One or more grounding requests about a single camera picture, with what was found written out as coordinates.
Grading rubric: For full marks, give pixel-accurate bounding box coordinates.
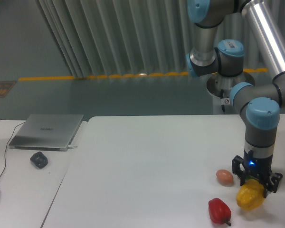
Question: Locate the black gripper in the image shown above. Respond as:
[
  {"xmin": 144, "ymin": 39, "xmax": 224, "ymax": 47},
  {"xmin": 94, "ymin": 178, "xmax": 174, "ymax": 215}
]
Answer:
[{"xmin": 232, "ymin": 150, "xmax": 283, "ymax": 199}]

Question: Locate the yellow bell pepper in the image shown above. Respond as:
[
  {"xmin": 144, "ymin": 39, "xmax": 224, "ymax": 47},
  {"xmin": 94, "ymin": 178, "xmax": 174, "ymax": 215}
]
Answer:
[{"xmin": 236, "ymin": 179, "xmax": 265, "ymax": 211}]

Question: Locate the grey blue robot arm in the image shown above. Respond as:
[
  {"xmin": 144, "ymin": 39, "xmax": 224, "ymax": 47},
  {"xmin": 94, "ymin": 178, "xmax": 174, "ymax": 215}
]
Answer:
[{"xmin": 186, "ymin": 0, "xmax": 285, "ymax": 197}]

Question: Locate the green bell pepper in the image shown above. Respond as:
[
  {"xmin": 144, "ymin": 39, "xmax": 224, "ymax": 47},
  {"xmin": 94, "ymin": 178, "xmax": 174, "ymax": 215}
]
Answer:
[{"xmin": 245, "ymin": 175, "xmax": 256, "ymax": 181}]

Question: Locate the red bell pepper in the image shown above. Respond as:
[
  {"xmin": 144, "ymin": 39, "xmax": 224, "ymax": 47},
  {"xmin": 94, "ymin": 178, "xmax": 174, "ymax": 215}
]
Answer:
[{"xmin": 208, "ymin": 198, "xmax": 231, "ymax": 226}]

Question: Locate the brown egg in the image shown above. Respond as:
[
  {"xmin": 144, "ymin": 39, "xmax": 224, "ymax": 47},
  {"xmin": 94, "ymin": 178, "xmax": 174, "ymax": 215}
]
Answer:
[{"xmin": 216, "ymin": 169, "xmax": 234, "ymax": 185}]

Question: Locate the silver closed laptop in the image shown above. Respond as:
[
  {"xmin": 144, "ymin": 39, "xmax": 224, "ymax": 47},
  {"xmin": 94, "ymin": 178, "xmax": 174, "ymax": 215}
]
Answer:
[{"xmin": 9, "ymin": 114, "xmax": 84, "ymax": 151}]

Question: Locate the pale pleated curtain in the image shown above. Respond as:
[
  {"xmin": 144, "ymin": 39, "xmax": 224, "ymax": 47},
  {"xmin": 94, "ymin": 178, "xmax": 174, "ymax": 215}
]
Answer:
[{"xmin": 37, "ymin": 0, "xmax": 265, "ymax": 78}]

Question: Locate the small black plastic part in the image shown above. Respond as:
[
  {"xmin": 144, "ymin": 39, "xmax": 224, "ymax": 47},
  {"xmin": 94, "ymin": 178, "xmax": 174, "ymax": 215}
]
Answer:
[{"xmin": 30, "ymin": 152, "xmax": 48, "ymax": 169}]

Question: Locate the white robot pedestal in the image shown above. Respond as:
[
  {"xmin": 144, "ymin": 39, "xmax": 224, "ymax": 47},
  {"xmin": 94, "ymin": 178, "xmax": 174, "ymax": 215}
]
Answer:
[{"xmin": 206, "ymin": 72, "xmax": 256, "ymax": 115}]

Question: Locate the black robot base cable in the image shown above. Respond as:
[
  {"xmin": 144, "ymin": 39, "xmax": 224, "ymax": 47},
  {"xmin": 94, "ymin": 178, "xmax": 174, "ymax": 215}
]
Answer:
[{"xmin": 219, "ymin": 88, "xmax": 226, "ymax": 114}]

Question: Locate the black mouse cable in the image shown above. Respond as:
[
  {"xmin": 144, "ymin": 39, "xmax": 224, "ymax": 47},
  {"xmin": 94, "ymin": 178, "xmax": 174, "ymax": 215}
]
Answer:
[{"xmin": 0, "ymin": 119, "xmax": 25, "ymax": 189}]

